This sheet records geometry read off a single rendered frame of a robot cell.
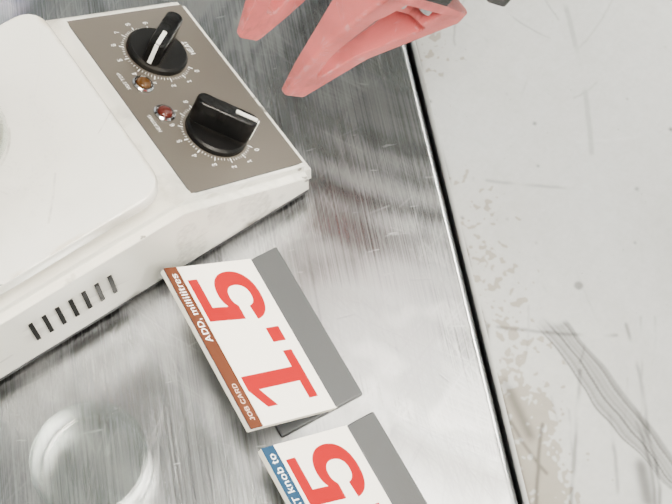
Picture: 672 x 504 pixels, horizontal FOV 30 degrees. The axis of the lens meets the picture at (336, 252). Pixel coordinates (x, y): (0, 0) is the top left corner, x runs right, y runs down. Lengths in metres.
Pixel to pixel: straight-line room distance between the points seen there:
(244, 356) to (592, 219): 0.20
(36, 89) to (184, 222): 0.09
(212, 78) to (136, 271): 0.11
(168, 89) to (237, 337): 0.13
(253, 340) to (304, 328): 0.03
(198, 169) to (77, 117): 0.06
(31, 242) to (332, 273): 0.16
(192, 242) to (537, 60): 0.22
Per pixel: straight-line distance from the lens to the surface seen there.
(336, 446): 0.60
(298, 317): 0.63
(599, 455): 0.62
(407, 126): 0.68
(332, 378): 0.62
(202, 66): 0.66
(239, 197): 0.61
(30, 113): 0.60
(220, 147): 0.61
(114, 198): 0.57
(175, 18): 0.65
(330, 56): 0.52
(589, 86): 0.71
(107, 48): 0.64
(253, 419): 0.58
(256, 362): 0.60
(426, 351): 0.63
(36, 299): 0.58
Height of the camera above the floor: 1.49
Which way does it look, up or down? 66 degrees down
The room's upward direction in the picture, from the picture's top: 1 degrees clockwise
